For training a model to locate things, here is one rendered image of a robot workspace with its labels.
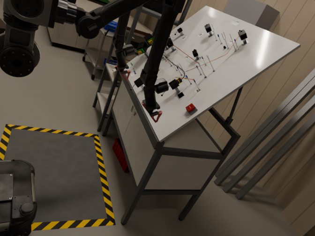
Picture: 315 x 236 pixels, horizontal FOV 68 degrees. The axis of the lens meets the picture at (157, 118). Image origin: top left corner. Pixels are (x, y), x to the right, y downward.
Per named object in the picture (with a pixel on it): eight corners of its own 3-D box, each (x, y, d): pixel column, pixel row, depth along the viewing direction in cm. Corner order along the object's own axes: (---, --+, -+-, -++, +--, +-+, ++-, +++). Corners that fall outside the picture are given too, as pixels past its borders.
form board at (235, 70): (123, 68, 238) (122, 66, 237) (206, 7, 230) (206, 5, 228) (160, 142, 148) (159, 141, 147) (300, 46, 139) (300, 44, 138)
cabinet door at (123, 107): (122, 139, 214) (136, 103, 197) (112, 107, 256) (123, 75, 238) (123, 139, 215) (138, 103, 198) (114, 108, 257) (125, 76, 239)
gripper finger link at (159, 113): (158, 115, 134) (156, 102, 127) (163, 122, 129) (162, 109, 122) (147, 119, 132) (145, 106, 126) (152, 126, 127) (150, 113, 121)
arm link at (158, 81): (140, 72, 118) (147, 80, 111) (161, 66, 121) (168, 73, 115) (143, 92, 126) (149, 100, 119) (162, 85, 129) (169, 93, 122)
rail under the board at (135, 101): (153, 149, 149) (157, 141, 146) (119, 72, 240) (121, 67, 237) (161, 150, 152) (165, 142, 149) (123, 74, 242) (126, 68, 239)
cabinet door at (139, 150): (136, 186, 172) (156, 145, 154) (121, 139, 214) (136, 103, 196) (139, 186, 173) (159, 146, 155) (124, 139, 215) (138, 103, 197)
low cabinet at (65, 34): (147, 69, 563) (159, 37, 528) (48, 46, 442) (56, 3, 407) (124, 44, 682) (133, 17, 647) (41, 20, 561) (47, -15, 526)
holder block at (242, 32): (244, 35, 169) (241, 25, 163) (249, 43, 161) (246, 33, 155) (238, 39, 170) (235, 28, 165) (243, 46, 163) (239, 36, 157)
